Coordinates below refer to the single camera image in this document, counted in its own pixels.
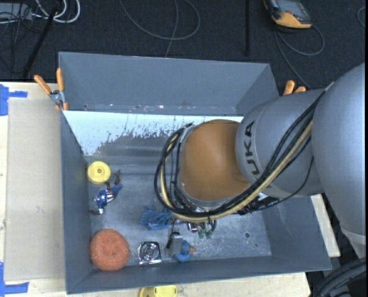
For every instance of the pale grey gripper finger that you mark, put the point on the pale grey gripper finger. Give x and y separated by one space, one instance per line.
177 243

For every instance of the blue toy bird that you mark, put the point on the blue toy bird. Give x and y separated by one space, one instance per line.
184 252

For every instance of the silver square spiral piece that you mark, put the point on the silver square spiral piece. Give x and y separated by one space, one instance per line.
149 253

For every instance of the blue cloth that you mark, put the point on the blue cloth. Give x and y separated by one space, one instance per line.
155 217

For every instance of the orange round scrub sponge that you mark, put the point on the orange round scrub sponge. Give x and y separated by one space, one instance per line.
109 250

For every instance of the blue red white toy figure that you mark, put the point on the blue red white toy figure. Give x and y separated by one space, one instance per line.
106 196

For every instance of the yellow round disc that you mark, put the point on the yellow round disc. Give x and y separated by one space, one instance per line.
99 172

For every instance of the grey metal bin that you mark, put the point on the grey metal bin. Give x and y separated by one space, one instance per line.
159 82

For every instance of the pale wood board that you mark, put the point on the pale wood board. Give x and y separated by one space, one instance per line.
32 181

